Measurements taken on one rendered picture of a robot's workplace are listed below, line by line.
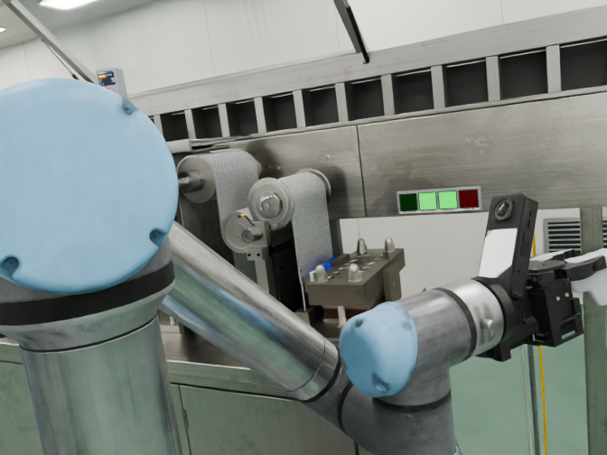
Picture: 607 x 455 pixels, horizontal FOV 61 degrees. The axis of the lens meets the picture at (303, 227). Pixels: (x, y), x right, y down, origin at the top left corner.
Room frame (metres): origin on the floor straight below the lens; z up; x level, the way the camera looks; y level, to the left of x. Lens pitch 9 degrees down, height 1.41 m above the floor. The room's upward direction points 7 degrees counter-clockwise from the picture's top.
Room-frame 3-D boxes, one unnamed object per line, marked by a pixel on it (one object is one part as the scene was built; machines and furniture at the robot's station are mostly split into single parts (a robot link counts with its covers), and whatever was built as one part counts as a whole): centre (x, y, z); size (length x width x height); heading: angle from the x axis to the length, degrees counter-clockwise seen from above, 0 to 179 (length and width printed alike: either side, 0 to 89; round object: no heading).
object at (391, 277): (1.47, -0.24, 0.97); 0.10 x 0.03 x 0.11; 153
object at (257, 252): (1.42, 0.13, 1.05); 0.06 x 0.05 x 0.31; 153
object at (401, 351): (0.46, -0.08, 1.21); 0.11 x 0.08 x 0.09; 119
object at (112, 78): (1.72, 0.55, 1.66); 0.07 x 0.07 x 0.10; 79
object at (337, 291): (1.50, -0.15, 1.00); 0.40 x 0.16 x 0.06; 153
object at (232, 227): (1.61, 0.13, 1.18); 0.26 x 0.12 x 0.12; 153
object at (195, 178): (1.53, 0.31, 1.34); 0.06 x 0.06 x 0.06; 63
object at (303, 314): (1.52, -0.03, 0.92); 0.28 x 0.04 x 0.04; 153
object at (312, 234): (1.52, -0.03, 1.11); 0.23 x 0.01 x 0.18; 153
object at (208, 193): (1.67, 0.24, 1.34); 0.25 x 0.14 x 0.14; 153
